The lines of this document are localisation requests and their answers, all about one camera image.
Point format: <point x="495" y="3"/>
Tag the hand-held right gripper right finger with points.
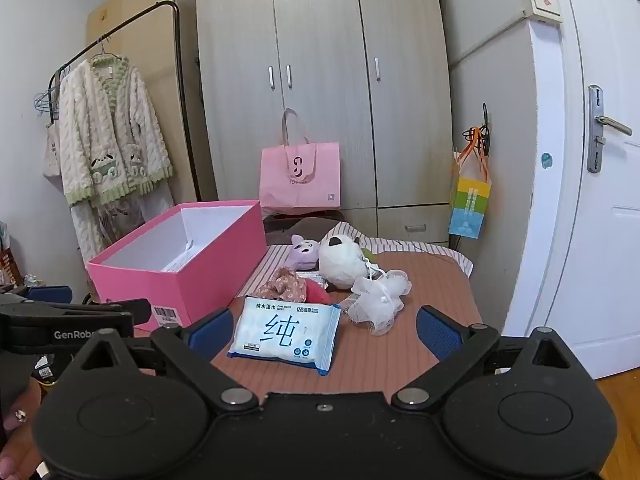
<point x="440" y="332"/>

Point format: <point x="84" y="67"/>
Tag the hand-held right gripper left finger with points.
<point x="212" y="332"/>

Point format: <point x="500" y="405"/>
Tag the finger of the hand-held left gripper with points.
<point x="50" y="294"/>
<point x="125" y="310"/>

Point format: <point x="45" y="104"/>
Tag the pink cardboard box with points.
<point x="200" y="280"/>

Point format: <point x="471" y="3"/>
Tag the white blue wet wipes packet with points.
<point x="280" y="335"/>

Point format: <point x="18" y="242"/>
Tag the white mesh bath pouf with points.
<point x="375" y="300"/>

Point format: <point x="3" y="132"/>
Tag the bright pink soft piece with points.
<point x="317" y="292"/>

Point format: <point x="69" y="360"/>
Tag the white round plush toy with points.
<point x="340" y="262"/>

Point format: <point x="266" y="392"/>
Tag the person's left hand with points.
<point x="17" y="425"/>

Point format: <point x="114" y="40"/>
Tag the printed snack packet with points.
<point x="10" y="265"/>

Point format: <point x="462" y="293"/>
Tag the white printed paper sheet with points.
<point x="177" y="260"/>

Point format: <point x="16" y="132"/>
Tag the small white tissue packet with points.
<point x="312" y="276"/>

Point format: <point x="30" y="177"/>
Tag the purple plush toy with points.
<point x="305" y="255"/>

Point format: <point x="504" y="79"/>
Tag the colourful paper gift bag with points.
<point x="470" y="205"/>

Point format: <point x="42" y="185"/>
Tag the beige cloth bag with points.
<point x="51" y="160"/>

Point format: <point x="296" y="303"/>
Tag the white door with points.
<point x="600" y="260"/>

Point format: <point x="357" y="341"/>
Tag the pink tote bag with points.
<point x="300" y="180"/>

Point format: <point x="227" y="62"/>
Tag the cream green fleece robe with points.
<point x="115" y="125"/>

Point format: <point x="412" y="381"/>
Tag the round blue door sticker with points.
<point x="546" y="160"/>

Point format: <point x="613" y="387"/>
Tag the tall beige cabinet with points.
<point x="150" y="60"/>

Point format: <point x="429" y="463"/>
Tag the black clothes rack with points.
<point x="176" y="35"/>

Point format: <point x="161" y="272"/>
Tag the light wood wardrobe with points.
<point x="325" y="60"/>

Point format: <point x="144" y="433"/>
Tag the black wall hook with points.
<point x="484" y="125"/>

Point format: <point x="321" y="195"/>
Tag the beige wall switch box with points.
<point x="542" y="2"/>

